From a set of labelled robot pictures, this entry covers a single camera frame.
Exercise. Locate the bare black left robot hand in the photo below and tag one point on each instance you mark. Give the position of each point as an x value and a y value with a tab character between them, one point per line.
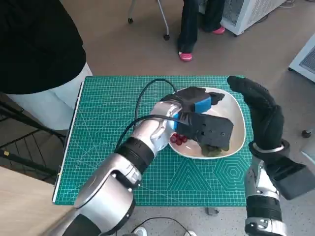
194	98

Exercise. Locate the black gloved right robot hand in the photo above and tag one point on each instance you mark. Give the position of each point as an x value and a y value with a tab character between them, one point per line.
267	118

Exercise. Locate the red toy grape bunch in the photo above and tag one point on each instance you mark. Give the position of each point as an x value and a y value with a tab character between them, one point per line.
178	139

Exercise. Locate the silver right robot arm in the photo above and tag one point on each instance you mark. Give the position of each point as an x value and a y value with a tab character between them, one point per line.
261	186

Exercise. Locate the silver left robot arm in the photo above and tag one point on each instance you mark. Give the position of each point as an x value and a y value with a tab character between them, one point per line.
110	186

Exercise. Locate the white square plate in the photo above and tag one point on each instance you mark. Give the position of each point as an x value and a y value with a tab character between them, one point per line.
236	118

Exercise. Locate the black caster wheel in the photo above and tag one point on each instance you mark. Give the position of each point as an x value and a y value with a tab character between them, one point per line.
306	133

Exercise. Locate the grey chair base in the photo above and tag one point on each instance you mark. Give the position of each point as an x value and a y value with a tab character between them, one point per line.
310	157

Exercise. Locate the white appliance with grille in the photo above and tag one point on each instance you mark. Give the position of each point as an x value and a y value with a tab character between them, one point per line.
306	61

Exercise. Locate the person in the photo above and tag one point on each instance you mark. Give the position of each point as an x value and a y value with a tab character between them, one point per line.
37	44
189	24

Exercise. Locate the grey chair with casters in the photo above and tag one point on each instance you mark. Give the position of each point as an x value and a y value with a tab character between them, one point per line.
164	19

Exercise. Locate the green cutting mat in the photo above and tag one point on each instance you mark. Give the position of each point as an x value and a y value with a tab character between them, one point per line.
103	110

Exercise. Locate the large white vented appliance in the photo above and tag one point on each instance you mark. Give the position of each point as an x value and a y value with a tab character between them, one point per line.
246	14

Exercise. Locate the white round plug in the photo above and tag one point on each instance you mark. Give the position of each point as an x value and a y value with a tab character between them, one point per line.
140	231
192	233

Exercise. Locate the black metal rack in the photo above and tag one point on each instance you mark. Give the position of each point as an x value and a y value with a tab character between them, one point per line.
14	157

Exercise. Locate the light wooden desk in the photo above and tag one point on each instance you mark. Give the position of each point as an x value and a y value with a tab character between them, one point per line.
24	204

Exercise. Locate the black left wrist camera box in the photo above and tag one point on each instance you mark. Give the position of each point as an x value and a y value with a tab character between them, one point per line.
211	130

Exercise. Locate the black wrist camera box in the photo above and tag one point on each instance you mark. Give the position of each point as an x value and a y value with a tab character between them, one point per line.
290	179
211	130

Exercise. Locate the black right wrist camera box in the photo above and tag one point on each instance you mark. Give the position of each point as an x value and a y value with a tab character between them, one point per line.
290	179

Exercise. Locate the grey metal table bracket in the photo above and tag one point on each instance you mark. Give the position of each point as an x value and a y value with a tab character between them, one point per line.
212	211

